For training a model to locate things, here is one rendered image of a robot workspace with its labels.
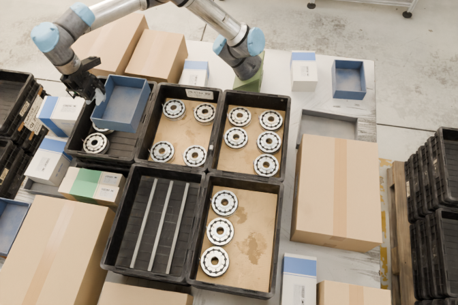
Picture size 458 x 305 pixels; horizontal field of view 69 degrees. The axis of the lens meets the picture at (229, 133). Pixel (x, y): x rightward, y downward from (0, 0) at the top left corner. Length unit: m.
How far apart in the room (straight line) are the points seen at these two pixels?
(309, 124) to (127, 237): 0.96
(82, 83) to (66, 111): 0.48
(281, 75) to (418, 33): 1.77
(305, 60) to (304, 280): 1.05
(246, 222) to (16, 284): 0.83
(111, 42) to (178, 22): 1.43
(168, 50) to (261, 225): 0.98
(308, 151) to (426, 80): 1.80
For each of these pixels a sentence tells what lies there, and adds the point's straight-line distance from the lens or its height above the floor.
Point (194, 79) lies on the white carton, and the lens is 1.72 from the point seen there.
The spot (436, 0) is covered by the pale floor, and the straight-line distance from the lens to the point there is 3.74.
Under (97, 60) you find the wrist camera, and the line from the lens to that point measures 1.28.
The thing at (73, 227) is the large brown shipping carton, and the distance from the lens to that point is 1.41.
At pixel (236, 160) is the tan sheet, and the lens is 1.43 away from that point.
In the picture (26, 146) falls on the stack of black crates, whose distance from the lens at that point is 2.39.
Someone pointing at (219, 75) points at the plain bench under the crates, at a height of 0.70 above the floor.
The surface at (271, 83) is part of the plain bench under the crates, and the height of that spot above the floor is 0.70.
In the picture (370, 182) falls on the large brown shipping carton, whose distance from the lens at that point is 1.40.
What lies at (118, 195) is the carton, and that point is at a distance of 1.42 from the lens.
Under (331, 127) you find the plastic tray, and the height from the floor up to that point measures 0.70.
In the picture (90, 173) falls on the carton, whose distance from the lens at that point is 1.56.
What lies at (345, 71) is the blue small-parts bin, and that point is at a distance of 1.92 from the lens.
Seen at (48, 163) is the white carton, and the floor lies 0.79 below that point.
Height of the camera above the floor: 2.13
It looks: 61 degrees down
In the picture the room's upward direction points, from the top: 5 degrees counter-clockwise
